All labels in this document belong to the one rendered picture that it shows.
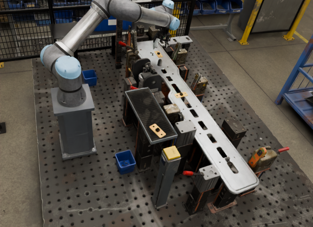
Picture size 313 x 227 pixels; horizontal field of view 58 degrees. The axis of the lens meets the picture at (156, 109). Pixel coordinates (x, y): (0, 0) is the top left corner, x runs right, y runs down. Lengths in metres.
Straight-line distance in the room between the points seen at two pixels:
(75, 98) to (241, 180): 0.93
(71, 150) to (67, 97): 0.39
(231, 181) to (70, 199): 0.86
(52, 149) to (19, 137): 1.09
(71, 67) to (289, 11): 4.09
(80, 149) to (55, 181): 0.23
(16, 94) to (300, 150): 3.08
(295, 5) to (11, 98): 4.15
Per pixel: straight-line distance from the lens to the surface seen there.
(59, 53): 1.52
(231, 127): 1.66
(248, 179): 1.50
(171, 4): 1.90
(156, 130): 1.33
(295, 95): 3.74
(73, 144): 1.73
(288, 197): 1.94
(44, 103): 2.17
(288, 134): 3.42
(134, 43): 1.98
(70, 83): 1.44
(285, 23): 5.14
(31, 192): 2.55
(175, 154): 1.26
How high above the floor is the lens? 2.15
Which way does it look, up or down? 44 degrees down
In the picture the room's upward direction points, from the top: 9 degrees clockwise
